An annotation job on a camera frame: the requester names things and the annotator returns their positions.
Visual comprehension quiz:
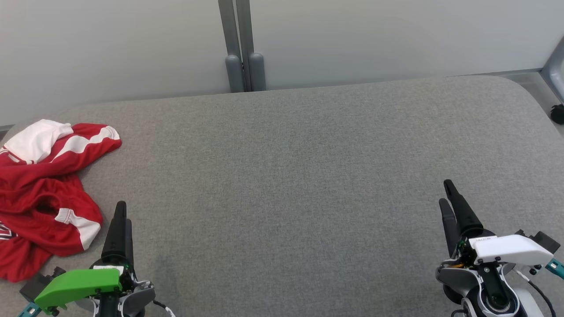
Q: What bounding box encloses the red white lettered jersey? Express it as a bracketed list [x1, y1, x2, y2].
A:
[0, 119, 122, 247]

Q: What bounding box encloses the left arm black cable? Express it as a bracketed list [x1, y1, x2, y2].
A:
[152, 299, 177, 317]

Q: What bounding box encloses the right teal cable connector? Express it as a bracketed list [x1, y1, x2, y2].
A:
[545, 258, 564, 279]

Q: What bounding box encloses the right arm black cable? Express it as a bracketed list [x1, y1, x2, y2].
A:
[516, 269, 557, 317]

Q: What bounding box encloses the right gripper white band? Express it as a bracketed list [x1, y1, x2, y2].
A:
[438, 179, 554, 269]

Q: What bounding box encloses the grey partition post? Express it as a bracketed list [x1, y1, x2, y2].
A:
[218, 0, 245, 93]
[236, 0, 267, 92]

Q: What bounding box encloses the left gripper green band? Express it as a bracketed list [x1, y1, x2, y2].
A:
[34, 201, 135, 317]

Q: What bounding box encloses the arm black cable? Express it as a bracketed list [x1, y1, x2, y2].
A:
[152, 299, 177, 317]
[516, 269, 557, 317]

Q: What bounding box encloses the grey fabric sofa cushion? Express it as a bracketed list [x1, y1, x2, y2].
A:
[0, 75, 564, 317]

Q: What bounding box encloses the grey slanted frame post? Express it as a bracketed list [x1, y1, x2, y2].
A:
[540, 37, 564, 104]

